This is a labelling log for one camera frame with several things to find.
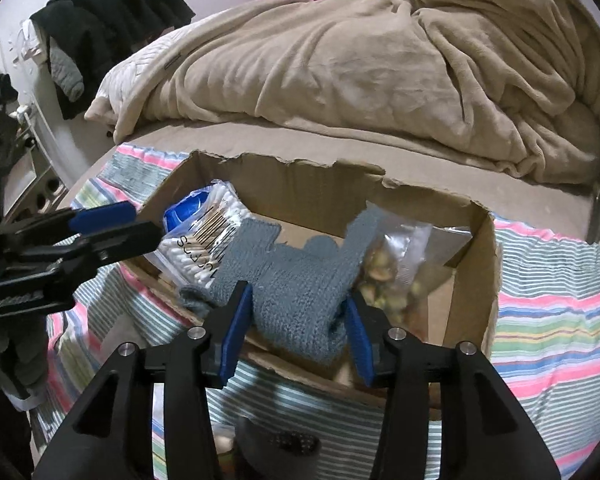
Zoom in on cotton swab pack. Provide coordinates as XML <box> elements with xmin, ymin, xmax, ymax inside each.
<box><xmin>147</xmin><ymin>180</ymin><xmax>251</xmax><ymax>287</ymax></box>

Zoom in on grey-blue knitted glove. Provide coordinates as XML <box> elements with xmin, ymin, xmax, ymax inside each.
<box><xmin>180</xmin><ymin>208</ymin><xmax>377</xmax><ymax>365</ymax></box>

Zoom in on blue snack packet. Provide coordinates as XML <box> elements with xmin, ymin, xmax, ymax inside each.
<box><xmin>162</xmin><ymin>184</ymin><xmax>219</xmax><ymax>233</ymax></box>

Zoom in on white quilt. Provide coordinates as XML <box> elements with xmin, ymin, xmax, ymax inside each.
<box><xmin>84</xmin><ymin>11</ymin><xmax>223</xmax><ymax>130</ymax></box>

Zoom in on brown cardboard box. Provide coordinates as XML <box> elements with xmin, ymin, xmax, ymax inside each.
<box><xmin>132</xmin><ymin>151</ymin><xmax>500</xmax><ymax>406</ymax></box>

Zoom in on clear bag of nuts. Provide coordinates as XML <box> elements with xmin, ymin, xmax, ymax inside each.
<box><xmin>355</xmin><ymin>204</ymin><xmax>472</xmax><ymax>340</ymax></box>

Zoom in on black hanging clothes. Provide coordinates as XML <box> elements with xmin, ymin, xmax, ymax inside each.
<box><xmin>31</xmin><ymin>0</ymin><xmax>195</xmax><ymax>120</ymax></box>

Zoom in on beige fleece blanket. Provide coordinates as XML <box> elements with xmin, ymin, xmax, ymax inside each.
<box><xmin>112</xmin><ymin>0</ymin><xmax>600</xmax><ymax>184</ymax></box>

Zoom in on white wire rack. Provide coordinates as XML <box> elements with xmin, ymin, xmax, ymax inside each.
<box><xmin>0</xmin><ymin>34</ymin><xmax>77</xmax><ymax>221</ymax></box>

